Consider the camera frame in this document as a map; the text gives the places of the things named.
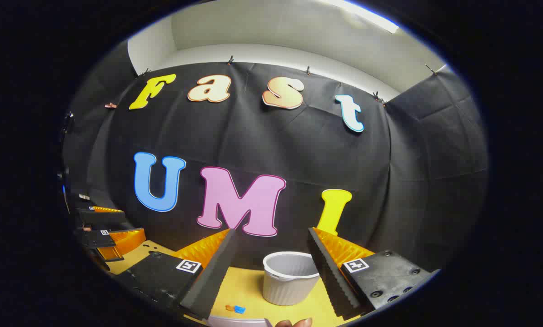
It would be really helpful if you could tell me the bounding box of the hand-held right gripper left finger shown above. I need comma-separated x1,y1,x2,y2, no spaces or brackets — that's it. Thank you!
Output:
116,228,237,321

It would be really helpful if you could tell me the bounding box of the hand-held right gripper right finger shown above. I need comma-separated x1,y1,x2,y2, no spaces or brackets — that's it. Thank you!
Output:
307,227,441,319

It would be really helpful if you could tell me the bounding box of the white ribbed garbage bin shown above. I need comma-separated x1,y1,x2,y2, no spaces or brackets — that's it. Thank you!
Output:
262,251,320,307

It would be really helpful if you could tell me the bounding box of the lilac plastic dustpan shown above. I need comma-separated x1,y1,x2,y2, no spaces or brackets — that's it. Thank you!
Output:
207,315,273,327

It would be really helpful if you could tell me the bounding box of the yellow wooden desktop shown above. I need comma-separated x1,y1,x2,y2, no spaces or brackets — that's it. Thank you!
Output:
100,239,360,327

